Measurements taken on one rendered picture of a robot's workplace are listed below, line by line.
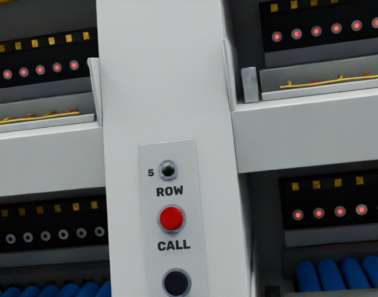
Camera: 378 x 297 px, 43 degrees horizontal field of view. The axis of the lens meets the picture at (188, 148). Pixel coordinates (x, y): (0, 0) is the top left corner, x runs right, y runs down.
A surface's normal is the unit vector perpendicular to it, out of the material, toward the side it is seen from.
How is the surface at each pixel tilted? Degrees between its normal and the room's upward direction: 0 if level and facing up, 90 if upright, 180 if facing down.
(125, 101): 90
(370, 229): 109
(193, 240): 90
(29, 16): 90
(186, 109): 90
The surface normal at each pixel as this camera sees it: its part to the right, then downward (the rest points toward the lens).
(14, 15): -0.17, -0.14
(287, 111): -0.13, 0.18
